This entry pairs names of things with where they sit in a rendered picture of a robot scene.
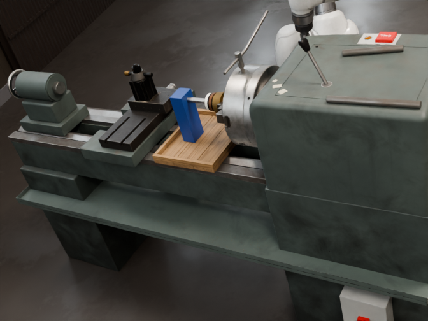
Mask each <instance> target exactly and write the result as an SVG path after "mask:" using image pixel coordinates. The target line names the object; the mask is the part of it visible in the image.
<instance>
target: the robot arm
mask: <svg viewBox="0 0 428 321"><path fill-rule="evenodd" d="M335 1H339V0H289V5H290V7H291V13H292V21H293V23H294V24H290V25H286V26H284V27H282V28H281V29H280V30H279V31H278V33H277V35H276V39H275V57H276V63H277V66H279V67H280V66H281V65H282V64H283V63H284V61H285V60H286V59H287V57H288V56H289V55H290V54H291V53H292V51H293V50H294V49H295V47H296V46H297V45H298V41H299V40H300V39H302V38H305V37H307V36H312V35H330V34H359V30H358V28H357V26H356V25H355V23H354V22H353V21H351V20H350V19H348V20H347V19H346V18H345V16H344V14H343V12H341V11H340V10H337V9H336V3H335ZM314 10H315V16H314ZM313 16H314V17H313Z"/></svg>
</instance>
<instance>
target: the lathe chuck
mask: <svg viewBox="0 0 428 321"><path fill-rule="evenodd" d="M244 65H245V66H244V69H245V70H247V71H248V72H247V73H246V74H245V75H239V72H240V71H241V70H240V68H239V67H237V68H236V69H235V70H234V71H233V72H232V74H231V76H230V77H229V80H228V82H227V85H226V87H225V92H224V98H223V104H222V116H223V117H226V116H228V118H230V123H231V127H230V128H229V127H227V126H224V127H225V131H226V133H227V135H228V137H229V139H230V140H231V141H232V142H233V143H234V144H236V145H242V144H240V143H244V144H247V145H243V146H252V147H256V146H254V145H252V143H251V142H250V140H249V139H248V136H247V134H246V131H245V125H244V116H243V110H244V102H245V94H246V90H247V87H248V84H249V82H250V79H251V77H252V75H253V74H254V73H255V71H256V70H257V69H258V68H259V67H261V66H262V65H265V64H244Z"/></svg>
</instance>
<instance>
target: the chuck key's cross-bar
mask: <svg viewBox="0 0 428 321"><path fill-rule="evenodd" d="M267 14H268V10H266V11H265V13H264V14H263V16H262V18H261V20H260V22H259V23H258V25H257V27H256V28H255V30H254V32H253V34H252V36H251V38H250V39H249V41H248V43H247V44H246V47H245V48H244V50H243V51H242V52H241V56H243V55H244V54H245V52H246V51H247V50H248V48H249V46H250V44H251V42H252V41H253V39H254V37H255V35H256V34H257V31H258V30H259V28H260V26H261V25H262V23H263V21H264V19H265V17H266V15H267ZM238 61H239V59H238V58H235V60H234V61H233V62H232V63H231V64H230V65H229V66H228V68H227V69H226V70H225V71H224V72H223V74H224V75H226V74H227V73H228V71H229V70H230V69H231V68H232V67H233V66H234V65H235V63H237V62H238Z"/></svg>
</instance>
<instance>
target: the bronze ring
mask: <svg viewBox="0 0 428 321"><path fill-rule="evenodd" d="M223 98H224V92H212V93H211V94H210V95H209V96H208V100H207V105H208V109H209V110H210V111H214V112H215V113H218V110H217V104H218V103H220V102H223Z"/></svg>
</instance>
